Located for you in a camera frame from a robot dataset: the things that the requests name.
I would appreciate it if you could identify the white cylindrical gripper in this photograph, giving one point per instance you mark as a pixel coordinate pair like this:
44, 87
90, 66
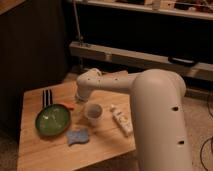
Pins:
81, 96

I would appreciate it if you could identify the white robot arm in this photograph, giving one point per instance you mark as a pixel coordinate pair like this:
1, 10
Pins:
157, 114

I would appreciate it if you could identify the green ceramic bowl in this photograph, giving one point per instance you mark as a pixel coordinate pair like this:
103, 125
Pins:
52, 120

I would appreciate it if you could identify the white paper cup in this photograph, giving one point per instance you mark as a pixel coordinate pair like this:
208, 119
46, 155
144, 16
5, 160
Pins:
93, 112

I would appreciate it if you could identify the black striped object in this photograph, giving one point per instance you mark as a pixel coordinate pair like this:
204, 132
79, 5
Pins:
47, 98

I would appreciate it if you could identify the blue sponge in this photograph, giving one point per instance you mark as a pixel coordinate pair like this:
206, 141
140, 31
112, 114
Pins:
77, 136

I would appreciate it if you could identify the wooden table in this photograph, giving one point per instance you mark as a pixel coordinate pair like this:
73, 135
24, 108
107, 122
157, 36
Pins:
43, 153

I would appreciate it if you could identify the white tube with label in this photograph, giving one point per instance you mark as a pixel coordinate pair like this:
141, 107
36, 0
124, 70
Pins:
122, 120

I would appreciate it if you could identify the metal stand pole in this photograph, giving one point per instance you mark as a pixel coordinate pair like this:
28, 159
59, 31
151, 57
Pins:
79, 36

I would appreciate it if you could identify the long grey case with handle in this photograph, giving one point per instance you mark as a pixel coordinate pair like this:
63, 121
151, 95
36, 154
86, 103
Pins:
140, 60

